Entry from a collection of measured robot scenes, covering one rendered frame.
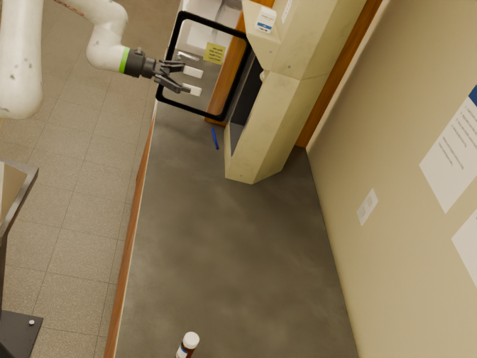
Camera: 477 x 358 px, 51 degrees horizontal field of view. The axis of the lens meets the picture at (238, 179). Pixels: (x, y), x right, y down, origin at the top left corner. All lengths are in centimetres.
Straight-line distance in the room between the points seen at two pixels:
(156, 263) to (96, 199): 157
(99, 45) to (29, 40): 41
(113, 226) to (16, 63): 165
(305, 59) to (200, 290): 80
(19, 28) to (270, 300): 103
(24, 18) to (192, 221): 78
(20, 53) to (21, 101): 12
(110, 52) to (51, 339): 130
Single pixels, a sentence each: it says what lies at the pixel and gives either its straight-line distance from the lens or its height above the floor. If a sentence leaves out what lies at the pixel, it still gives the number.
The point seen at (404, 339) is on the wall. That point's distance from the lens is 146.
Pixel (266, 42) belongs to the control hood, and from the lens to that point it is 162.
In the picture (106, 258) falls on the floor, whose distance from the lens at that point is 273.
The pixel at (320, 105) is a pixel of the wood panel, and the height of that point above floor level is 117.
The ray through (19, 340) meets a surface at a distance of 241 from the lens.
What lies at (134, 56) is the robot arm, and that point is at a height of 127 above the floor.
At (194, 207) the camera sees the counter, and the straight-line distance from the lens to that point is 172.
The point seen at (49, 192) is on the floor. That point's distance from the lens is 303.
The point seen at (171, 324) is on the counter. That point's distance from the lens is 139.
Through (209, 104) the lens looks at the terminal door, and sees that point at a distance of 209.
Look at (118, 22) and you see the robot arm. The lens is 182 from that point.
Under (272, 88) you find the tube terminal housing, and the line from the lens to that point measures 170.
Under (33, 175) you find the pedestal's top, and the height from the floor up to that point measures 94.
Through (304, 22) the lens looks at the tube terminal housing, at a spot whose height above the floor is 160.
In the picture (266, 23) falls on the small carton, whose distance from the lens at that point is 166.
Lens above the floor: 206
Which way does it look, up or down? 36 degrees down
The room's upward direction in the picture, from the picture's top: 24 degrees clockwise
